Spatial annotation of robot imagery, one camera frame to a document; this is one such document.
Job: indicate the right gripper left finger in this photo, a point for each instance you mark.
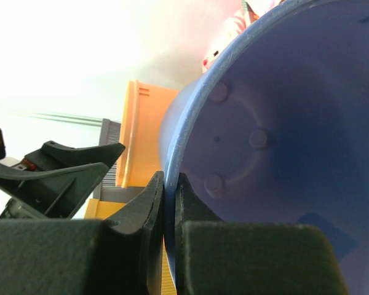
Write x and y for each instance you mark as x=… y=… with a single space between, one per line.
x=89 y=256

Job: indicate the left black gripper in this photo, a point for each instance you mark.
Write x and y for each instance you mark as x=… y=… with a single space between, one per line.
x=68 y=177

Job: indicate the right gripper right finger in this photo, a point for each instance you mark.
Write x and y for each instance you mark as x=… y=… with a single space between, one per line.
x=217 y=257

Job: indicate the yellow slotted plastic basket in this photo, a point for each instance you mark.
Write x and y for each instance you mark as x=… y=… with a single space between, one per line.
x=97 y=209

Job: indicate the orange plastic bucket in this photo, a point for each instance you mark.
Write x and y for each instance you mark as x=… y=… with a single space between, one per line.
x=144 y=109

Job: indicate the blue plastic bucket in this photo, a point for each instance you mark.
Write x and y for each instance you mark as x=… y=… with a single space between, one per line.
x=277 y=130

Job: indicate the pink folded t-shirt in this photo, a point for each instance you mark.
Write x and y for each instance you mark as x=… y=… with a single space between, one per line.
x=235 y=25

